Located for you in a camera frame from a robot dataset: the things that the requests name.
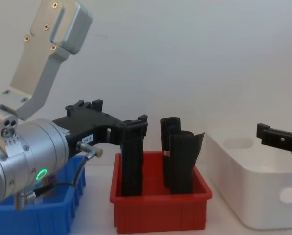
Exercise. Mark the red plastic bin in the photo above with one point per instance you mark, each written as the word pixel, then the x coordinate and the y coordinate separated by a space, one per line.
pixel 158 210

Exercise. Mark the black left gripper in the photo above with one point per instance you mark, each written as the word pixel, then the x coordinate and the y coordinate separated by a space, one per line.
pixel 87 127

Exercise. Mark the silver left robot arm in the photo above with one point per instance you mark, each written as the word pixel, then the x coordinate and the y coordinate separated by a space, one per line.
pixel 33 147

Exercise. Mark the white plastic bin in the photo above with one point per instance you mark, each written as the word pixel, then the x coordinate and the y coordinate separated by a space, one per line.
pixel 258 191

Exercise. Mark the blue plastic bin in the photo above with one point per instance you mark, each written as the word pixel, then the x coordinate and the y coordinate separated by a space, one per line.
pixel 38 218

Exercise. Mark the black bag roll loose flap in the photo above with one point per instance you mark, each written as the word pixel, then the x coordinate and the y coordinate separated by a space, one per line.
pixel 182 164

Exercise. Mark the black bag roll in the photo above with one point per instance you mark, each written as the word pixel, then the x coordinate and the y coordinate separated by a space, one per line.
pixel 166 147
pixel 132 171

